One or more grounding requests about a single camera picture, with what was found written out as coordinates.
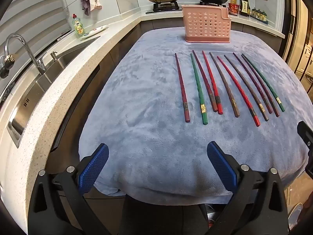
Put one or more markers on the chrome kitchen faucet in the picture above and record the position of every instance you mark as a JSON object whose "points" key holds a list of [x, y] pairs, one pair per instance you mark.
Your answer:
{"points": [[40, 67]]}

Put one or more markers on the brown chopstick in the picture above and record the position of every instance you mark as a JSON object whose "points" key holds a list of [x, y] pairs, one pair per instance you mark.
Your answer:
{"points": [[246, 88], [224, 85]]}

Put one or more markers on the chrome soap dispenser pump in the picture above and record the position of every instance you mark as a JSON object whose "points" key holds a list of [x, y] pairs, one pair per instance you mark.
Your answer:
{"points": [[53, 55]]}

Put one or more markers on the red seasoning packet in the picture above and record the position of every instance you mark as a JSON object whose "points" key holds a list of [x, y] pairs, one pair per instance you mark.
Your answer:
{"points": [[233, 8]]}

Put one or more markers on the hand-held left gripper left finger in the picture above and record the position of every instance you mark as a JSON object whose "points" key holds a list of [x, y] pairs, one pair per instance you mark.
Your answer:
{"points": [[94, 169]]}

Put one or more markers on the green chopstick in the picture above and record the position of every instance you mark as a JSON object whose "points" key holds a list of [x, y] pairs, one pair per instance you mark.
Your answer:
{"points": [[278, 100], [198, 88]]}

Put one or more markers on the rack of small condiment jars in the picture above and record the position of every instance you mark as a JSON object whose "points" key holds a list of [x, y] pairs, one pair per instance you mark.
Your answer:
{"points": [[259, 16]]}

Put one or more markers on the blue-grey fleece blanket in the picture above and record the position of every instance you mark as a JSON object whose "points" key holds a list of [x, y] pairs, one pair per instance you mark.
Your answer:
{"points": [[146, 102]]}

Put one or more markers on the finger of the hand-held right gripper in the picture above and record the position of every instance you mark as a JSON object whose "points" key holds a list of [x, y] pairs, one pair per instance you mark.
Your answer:
{"points": [[307, 137]]}

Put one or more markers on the green dish soap bottle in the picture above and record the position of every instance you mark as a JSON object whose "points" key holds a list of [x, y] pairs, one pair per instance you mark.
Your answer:
{"points": [[78, 28]]}

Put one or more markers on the dark red chopstick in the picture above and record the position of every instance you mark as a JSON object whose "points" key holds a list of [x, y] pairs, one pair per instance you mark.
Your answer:
{"points": [[181, 88], [203, 78]]}

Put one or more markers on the stainless steel sink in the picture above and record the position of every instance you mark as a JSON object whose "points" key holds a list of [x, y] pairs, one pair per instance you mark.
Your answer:
{"points": [[36, 95]]}

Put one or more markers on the purple chopstick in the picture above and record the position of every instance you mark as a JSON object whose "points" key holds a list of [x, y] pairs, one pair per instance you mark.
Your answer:
{"points": [[252, 83], [274, 109]]}

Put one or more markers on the window blinds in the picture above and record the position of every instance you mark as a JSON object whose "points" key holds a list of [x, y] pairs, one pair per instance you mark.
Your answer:
{"points": [[29, 12]]}

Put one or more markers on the dark sauce bottle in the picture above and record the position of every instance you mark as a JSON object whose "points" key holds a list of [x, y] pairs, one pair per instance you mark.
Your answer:
{"points": [[244, 7]]}

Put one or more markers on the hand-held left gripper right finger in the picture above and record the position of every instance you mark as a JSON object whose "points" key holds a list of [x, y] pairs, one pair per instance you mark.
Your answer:
{"points": [[222, 166]]}

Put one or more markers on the pink perforated plastic basket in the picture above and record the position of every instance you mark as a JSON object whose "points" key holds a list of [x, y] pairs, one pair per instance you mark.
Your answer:
{"points": [[207, 39]]}

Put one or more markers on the glass door cabinet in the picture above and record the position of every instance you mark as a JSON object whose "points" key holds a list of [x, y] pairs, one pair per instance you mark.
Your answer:
{"points": [[305, 53]]}

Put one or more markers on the black gas stove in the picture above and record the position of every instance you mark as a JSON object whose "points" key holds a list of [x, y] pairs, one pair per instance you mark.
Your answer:
{"points": [[166, 6]]}

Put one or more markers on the white patterned plate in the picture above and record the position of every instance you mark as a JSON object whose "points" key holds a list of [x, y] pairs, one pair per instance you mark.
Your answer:
{"points": [[96, 30]]}

